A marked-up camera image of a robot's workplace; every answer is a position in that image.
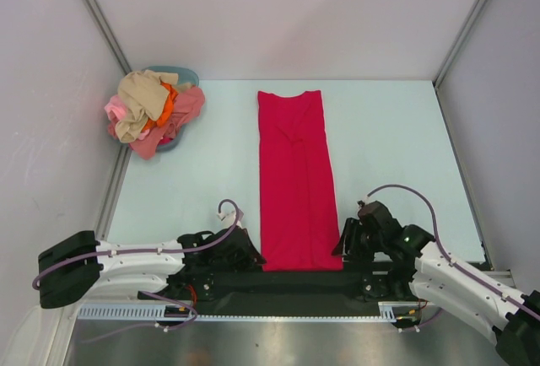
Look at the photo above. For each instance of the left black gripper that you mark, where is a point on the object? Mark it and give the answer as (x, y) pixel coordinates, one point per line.
(251, 258)

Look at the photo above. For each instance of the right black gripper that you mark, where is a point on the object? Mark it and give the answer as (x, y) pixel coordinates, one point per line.
(347, 246)

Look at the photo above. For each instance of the magenta red t-shirt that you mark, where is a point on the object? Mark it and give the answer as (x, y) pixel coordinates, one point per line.
(299, 217)

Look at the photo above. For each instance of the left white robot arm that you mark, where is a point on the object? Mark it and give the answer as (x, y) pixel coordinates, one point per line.
(83, 267)

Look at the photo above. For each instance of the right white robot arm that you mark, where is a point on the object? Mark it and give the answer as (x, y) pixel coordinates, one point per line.
(505, 316)

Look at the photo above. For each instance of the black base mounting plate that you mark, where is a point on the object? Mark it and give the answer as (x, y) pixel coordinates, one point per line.
(347, 291)

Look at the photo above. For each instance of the salmon pink t-shirt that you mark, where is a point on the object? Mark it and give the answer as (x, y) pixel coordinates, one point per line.
(188, 106)

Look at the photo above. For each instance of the orange t-shirt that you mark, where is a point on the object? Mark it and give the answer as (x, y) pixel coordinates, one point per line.
(166, 112)

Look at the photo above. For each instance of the blue plastic laundry basket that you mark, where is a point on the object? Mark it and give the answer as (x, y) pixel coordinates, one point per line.
(185, 75)

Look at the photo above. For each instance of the beige t-shirt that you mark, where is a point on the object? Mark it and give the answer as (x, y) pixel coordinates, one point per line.
(144, 96)

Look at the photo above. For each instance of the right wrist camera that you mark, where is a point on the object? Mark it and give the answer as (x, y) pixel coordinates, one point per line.
(366, 208)

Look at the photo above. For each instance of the white slotted cable duct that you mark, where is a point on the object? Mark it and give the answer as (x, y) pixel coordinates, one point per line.
(172, 314)

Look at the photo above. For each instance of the aluminium extrusion rail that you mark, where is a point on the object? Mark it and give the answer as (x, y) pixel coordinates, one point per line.
(502, 277)

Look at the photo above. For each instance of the left corner aluminium post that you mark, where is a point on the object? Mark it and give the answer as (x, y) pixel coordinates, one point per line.
(107, 33)

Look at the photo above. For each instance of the corner aluminium post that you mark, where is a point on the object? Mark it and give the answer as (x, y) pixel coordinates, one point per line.
(107, 33)
(457, 46)

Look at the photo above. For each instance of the right corner aluminium post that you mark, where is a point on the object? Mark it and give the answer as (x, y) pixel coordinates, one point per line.
(457, 46)

